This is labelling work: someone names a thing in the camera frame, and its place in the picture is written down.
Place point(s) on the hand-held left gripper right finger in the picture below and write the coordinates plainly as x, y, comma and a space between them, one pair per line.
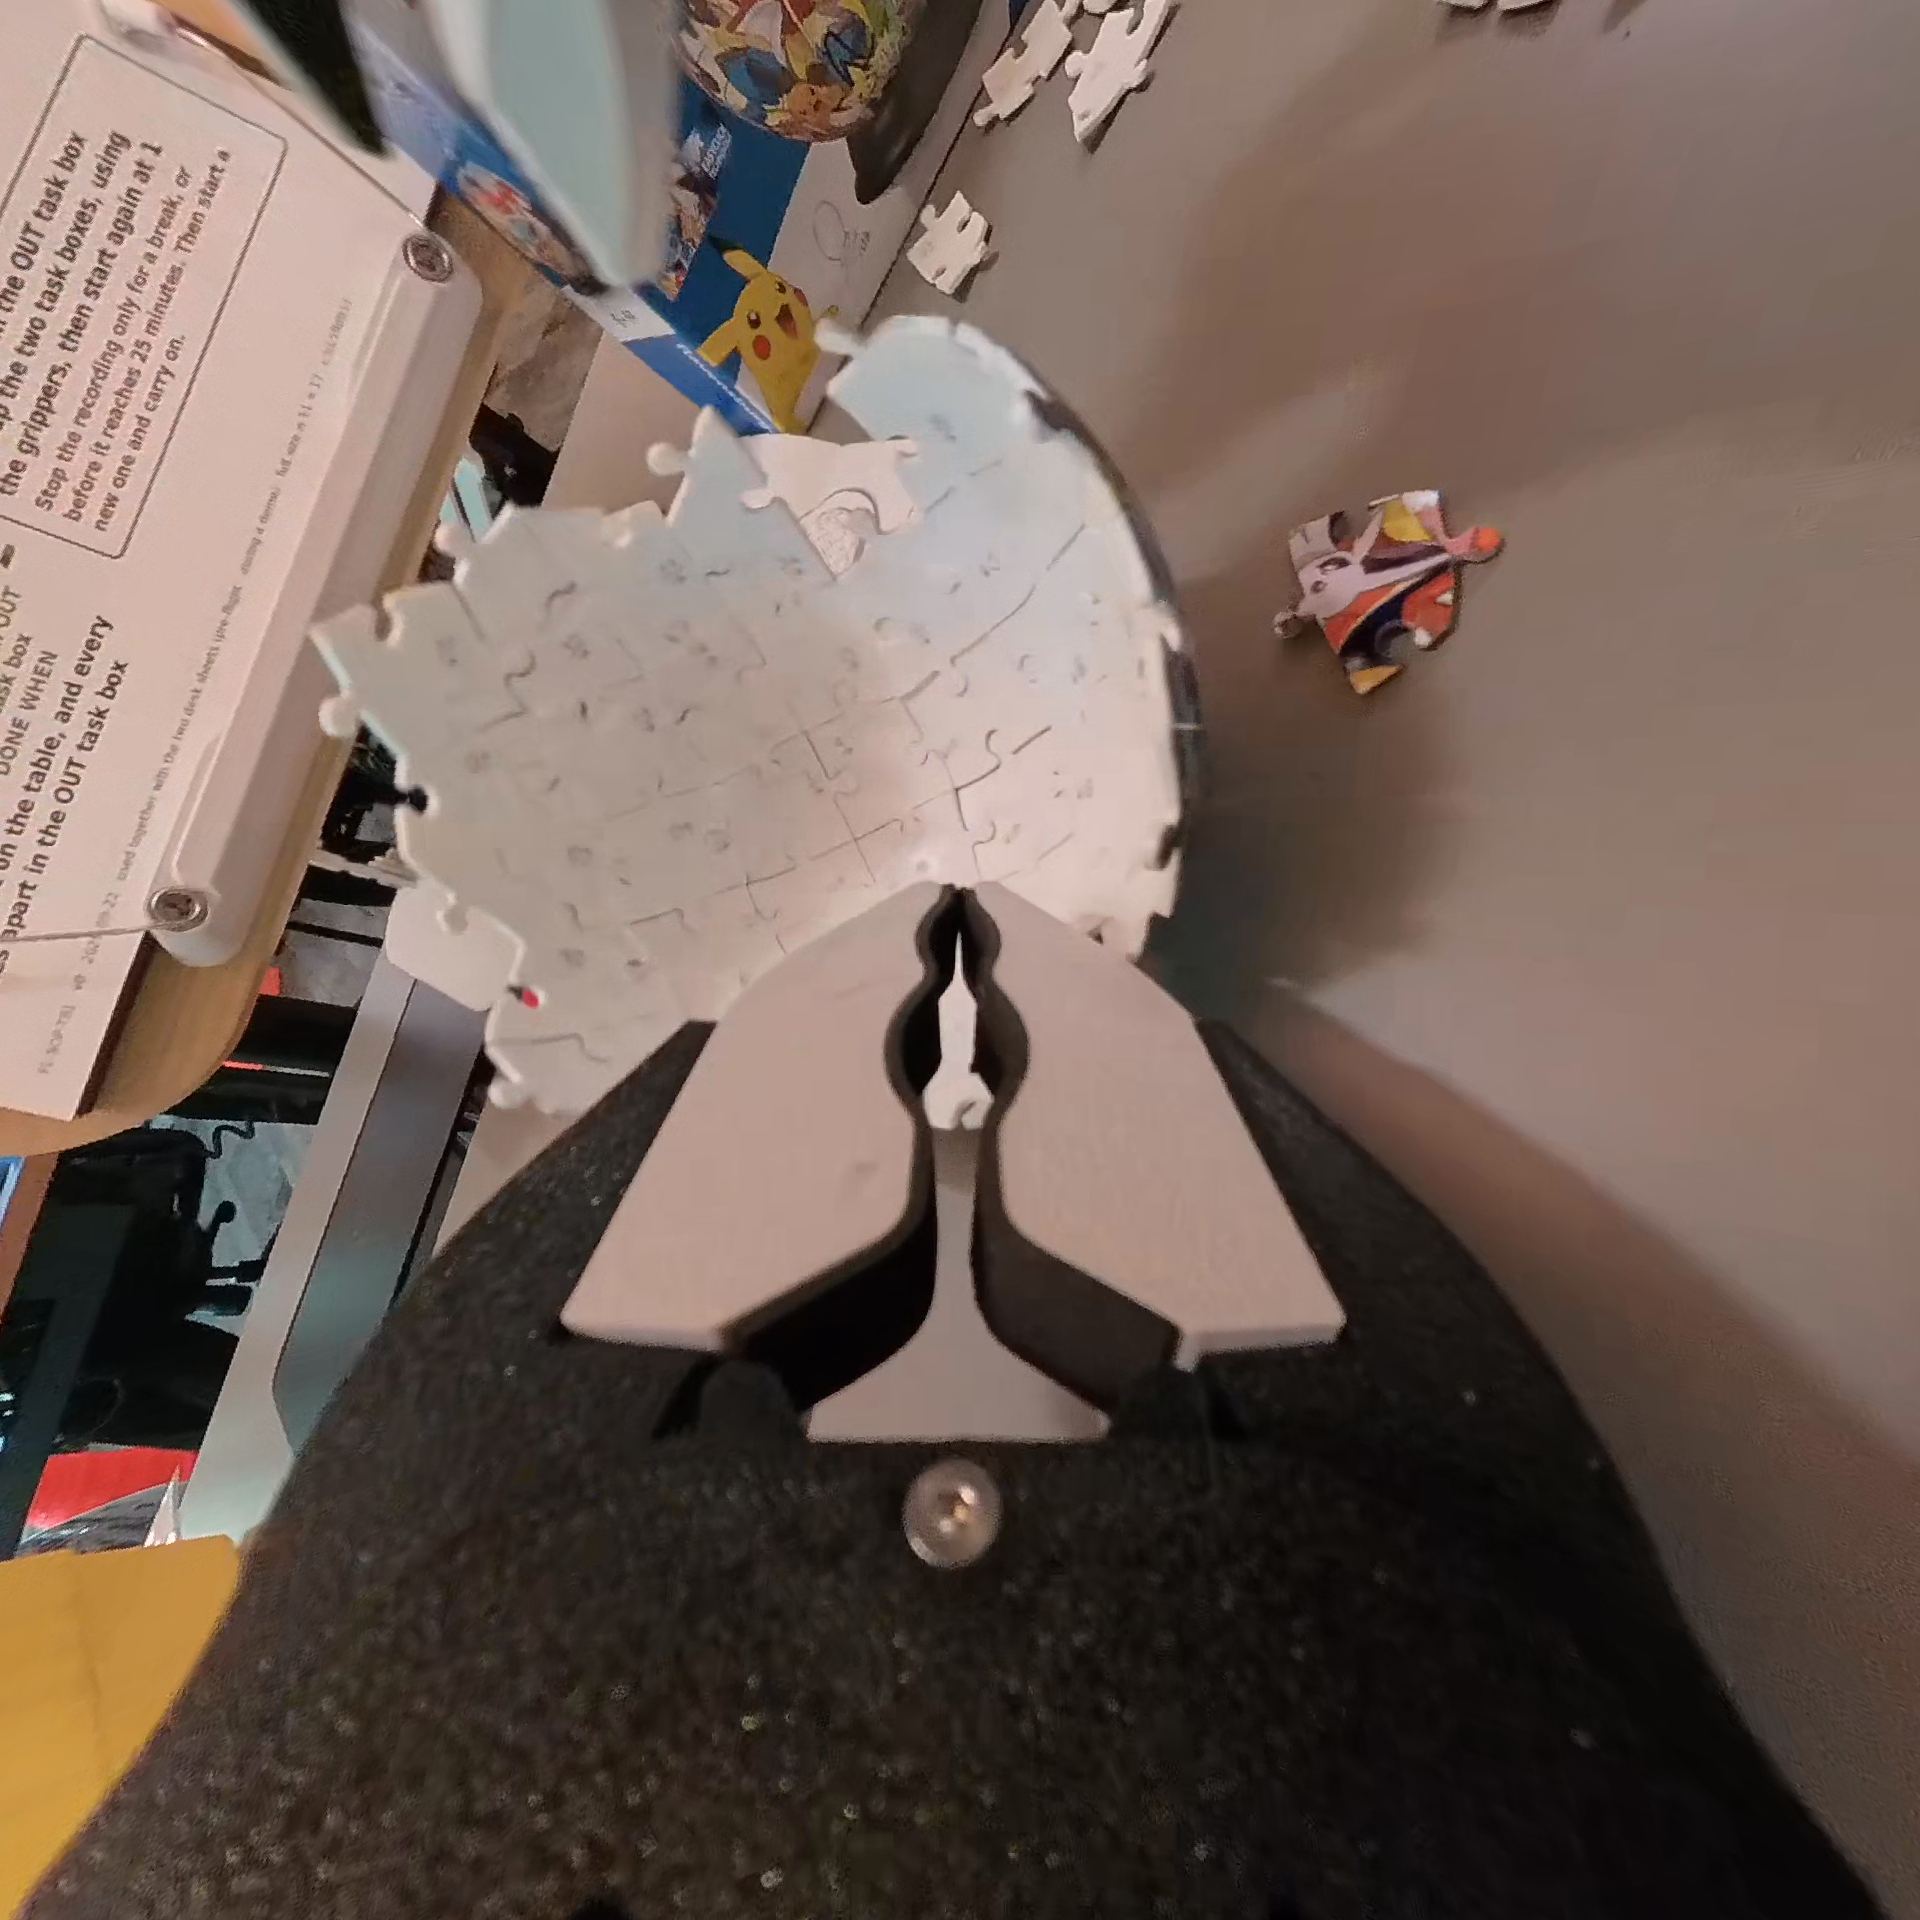
1140, 1185

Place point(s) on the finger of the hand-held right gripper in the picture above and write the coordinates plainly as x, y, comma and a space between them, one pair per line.
570, 135

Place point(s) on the wooden instruction board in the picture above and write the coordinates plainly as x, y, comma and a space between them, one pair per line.
435, 495

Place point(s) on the printed instruction sheet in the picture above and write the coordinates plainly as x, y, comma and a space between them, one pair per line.
135, 452

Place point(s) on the partly built puzzle ball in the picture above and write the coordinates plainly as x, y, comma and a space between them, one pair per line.
751, 704

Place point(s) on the orange printed loose puzzle piece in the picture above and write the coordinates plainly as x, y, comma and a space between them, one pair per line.
1388, 585

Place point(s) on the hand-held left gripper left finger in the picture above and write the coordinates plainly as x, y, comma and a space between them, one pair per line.
764, 1185

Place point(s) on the blue puzzle box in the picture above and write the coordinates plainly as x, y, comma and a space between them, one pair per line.
764, 166

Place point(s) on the yellow plastic bin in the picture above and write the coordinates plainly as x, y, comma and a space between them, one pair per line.
90, 1694

